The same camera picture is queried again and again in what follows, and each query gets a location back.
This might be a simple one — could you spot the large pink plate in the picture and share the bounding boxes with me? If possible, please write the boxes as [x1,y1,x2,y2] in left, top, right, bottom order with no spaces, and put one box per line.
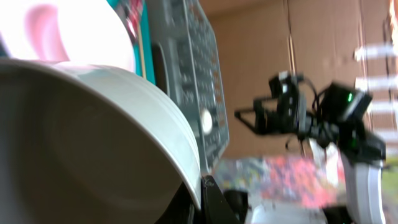
[1,0,136,72]

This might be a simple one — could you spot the grey bowl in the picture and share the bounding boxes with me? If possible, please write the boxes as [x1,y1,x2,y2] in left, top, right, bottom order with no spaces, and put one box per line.
[1,59,201,223]

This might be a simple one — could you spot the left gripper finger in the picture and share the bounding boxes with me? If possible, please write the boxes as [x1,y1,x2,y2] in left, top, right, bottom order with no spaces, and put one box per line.
[200,175,241,224]

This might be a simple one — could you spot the red foil snack wrapper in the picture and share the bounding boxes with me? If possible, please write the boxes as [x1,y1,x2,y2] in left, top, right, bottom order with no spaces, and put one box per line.
[116,0,144,44]

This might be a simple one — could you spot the wooden chopstick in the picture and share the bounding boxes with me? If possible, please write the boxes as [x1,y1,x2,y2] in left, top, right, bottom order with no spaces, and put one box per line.
[137,24,147,80]

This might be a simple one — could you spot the white cup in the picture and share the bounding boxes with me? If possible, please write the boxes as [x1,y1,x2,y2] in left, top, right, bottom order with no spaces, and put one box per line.
[200,109,213,134]

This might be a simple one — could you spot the teal serving tray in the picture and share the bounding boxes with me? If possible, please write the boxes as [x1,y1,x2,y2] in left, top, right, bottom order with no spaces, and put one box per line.
[107,0,156,84]

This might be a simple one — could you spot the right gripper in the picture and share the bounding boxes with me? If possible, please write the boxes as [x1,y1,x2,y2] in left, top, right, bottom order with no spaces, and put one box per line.
[234,72,307,135]

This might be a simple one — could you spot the grey dishwasher rack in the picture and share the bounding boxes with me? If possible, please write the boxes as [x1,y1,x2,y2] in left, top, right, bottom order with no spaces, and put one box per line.
[146,0,229,174]

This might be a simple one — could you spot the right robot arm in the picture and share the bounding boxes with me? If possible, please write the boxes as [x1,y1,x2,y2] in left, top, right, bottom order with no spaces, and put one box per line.
[234,72,386,223]

